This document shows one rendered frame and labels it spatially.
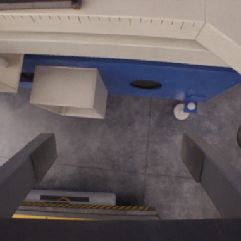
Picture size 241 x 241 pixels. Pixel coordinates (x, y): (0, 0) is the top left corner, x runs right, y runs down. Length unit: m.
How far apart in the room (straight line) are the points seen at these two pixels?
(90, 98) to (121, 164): 0.60
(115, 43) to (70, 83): 0.28
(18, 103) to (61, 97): 0.75
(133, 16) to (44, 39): 0.22
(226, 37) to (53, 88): 0.54
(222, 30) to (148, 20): 0.14
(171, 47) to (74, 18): 0.21
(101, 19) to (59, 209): 0.74
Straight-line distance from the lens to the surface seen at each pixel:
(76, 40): 0.44
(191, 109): 0.98
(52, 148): 0.17
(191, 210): 1.24
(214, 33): 0.39
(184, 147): 0.16
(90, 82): 0.63
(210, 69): 0.64
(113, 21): 0.37
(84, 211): 0.82
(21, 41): 0.51
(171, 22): 0.37
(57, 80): 0.67
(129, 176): 1.11
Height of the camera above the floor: 1.09
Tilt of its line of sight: 83 degrees down
